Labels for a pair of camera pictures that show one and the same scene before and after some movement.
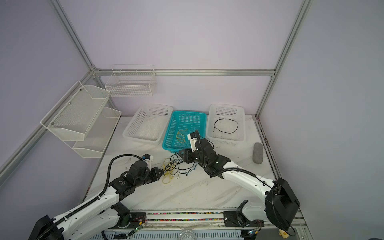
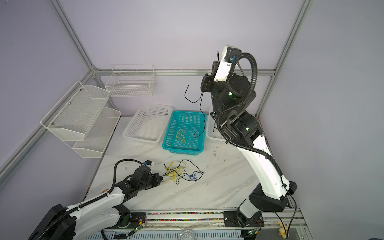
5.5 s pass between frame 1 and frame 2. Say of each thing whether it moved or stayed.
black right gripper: moved
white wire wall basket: stayed
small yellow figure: stayed
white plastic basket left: stayed
